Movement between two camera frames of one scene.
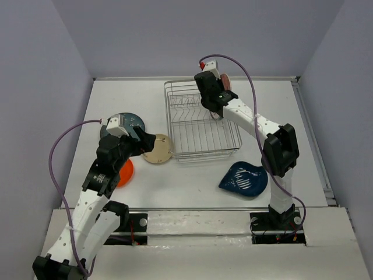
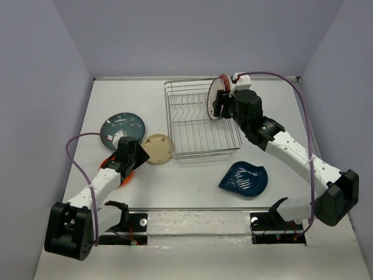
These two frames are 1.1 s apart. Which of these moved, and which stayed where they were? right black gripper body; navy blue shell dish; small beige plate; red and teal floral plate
Moved: right black gripper body
Stayed: navy blue shell dish; red and teal floral plate; small beige plate
